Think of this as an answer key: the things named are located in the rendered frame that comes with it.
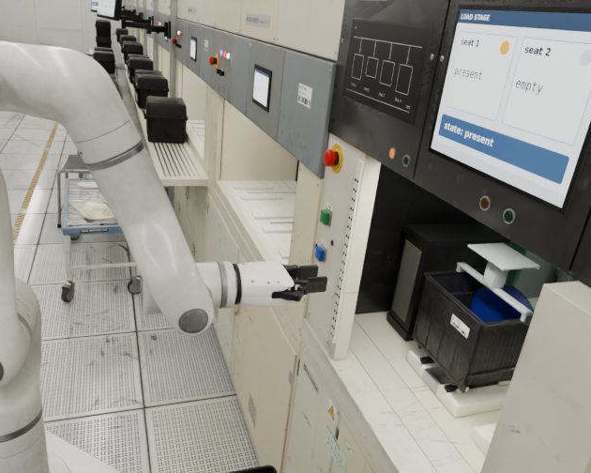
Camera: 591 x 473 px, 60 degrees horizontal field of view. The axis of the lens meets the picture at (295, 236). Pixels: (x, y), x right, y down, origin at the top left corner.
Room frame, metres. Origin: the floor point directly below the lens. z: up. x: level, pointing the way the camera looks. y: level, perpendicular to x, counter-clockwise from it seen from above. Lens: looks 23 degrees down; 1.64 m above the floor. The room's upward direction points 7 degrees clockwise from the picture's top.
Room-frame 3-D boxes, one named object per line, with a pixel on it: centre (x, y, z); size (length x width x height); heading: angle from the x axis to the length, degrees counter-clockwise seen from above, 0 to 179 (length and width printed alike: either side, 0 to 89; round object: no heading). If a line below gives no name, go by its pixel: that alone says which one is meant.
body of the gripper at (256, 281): (0.83, 0.06, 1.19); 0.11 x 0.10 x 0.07; 112
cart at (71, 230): (3.02, 1.25, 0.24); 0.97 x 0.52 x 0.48; 24
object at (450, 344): (1.04, -0.45, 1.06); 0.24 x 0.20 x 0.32; 22
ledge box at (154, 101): (3.44, 0.96, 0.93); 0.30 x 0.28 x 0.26; 19
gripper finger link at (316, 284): (0.84, -0.04, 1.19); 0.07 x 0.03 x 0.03; 112
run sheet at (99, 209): (2.85, 1.20, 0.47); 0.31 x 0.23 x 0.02; 43
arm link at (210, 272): (0.78, 0.19, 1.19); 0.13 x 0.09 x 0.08; 112
